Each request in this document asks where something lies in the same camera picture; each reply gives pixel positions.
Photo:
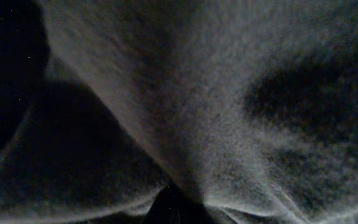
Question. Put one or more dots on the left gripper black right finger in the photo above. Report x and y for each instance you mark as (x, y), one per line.
(189, 212)

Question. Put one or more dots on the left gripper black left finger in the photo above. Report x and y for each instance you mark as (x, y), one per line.
(165, 208)

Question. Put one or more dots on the dark teal t-shirt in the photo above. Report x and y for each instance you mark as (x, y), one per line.
(249, 108)

